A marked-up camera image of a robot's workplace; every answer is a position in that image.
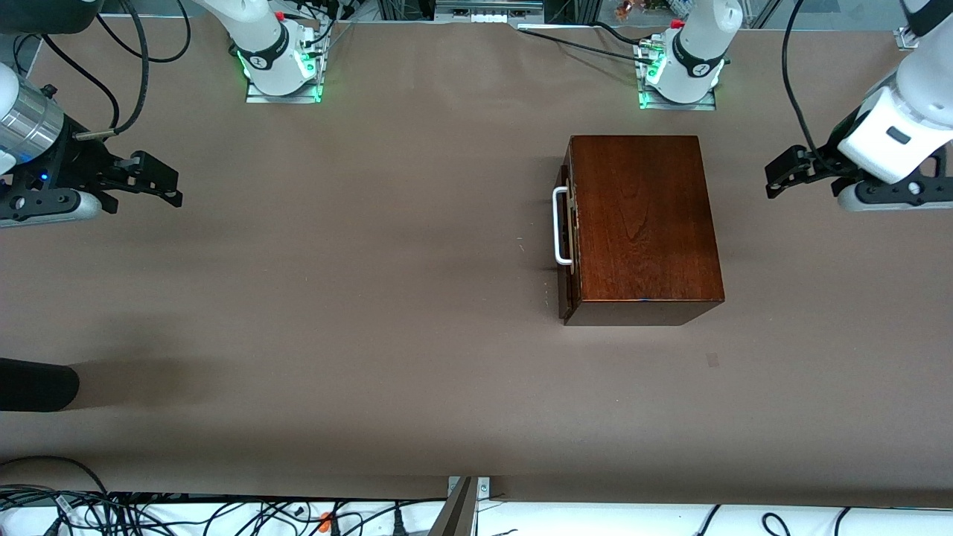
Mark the dark brown wooden box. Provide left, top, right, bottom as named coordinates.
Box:
left=558, top=135, right=726, bottom=327

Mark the black rounded object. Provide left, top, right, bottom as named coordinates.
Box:
left=0, top=357, right=80, bottom=412

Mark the grey device with ports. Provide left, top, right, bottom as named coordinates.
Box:
left=435, top=0, right=544, bottom=24

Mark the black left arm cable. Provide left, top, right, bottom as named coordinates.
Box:
left=782, top=0, right=831, bottom=170

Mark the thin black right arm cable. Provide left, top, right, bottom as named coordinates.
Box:
left=95, top=0, right=193, bottom=65

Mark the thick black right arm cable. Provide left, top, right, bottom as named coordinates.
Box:
left=74, top=0, right=151, bottom=142

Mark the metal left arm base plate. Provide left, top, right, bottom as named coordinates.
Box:
left=638, top=89, right=717, bottom=112

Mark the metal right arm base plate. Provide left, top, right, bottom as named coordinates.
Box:
left=246, top=71, right=325, bottom=104

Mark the short black table cable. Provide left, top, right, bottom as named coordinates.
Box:
left=592, top=21, right=660, bottom=47

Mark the long black table cable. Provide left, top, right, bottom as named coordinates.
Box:
left=516, top=27, right=647, bottom=63

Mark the black looping floor cable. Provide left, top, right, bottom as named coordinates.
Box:
left=0, top=455, right=112, bottom=497

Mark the metal bracket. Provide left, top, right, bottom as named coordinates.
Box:
left=430, top=476, right=492, bottom=536

